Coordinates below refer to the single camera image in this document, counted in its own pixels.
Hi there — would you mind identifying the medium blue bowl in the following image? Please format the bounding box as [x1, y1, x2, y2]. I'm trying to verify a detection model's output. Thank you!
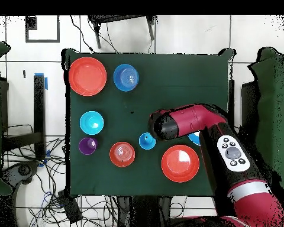
[112, 63, 140, 92]

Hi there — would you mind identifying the blue cup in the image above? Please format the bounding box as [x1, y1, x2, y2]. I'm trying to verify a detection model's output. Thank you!
[138, 132, 157, 151]

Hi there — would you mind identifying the large blue bowl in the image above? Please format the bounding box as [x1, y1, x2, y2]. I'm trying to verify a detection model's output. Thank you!
[188, 131, 201, 147]

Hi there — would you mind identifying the dark green tablecloth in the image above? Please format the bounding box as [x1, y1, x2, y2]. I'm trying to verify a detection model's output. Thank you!
[61, 47, 236, 198]

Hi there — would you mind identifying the large orange bowl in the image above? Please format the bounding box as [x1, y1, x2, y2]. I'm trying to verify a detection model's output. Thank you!
[68, 56, 108, 97]
[161, 144, 201, 183]

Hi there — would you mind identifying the small orange bowl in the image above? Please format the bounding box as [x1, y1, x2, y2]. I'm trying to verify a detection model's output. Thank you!
[109, 141, 136, 168]

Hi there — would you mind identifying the light blue ribbed bowl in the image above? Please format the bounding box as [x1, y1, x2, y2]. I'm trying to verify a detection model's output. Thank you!
[79, 111, 105, 136]

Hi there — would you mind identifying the purple cup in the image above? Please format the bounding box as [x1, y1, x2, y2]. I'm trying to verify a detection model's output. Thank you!
[78, 137, 98, 156]

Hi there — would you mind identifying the black metal stand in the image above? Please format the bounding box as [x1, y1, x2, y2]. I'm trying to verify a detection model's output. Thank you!
[88, 15, 158, 50]

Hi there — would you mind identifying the blue tape strip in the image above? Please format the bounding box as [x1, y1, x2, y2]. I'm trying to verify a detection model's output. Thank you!
[34, 72, 49, 91]

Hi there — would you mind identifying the black floor box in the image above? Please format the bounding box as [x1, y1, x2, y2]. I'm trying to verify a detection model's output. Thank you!
[57, 190, 83, 225]

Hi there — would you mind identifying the black metal frame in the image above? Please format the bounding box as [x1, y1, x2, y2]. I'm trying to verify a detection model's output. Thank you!
[0, 74, 47, 161]
[227, 79, 261, 142]

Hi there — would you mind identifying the black floor cable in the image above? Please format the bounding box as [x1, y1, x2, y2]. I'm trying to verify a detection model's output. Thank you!
[69, 15, 95, 53]

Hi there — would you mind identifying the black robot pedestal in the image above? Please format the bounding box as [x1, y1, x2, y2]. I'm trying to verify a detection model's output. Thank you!
[117, 195, 173, 227]

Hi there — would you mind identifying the floor cable bundle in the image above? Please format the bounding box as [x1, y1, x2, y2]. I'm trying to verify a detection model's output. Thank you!
[2, 137, 67, 227]

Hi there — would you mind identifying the black square floor frame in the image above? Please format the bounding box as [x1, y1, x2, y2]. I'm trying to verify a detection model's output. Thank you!
[25, 15, 60, 44]

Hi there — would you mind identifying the dark grey pedestal foot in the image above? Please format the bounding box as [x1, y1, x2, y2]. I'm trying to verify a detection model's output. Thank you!
[1, 160, 41, 187]

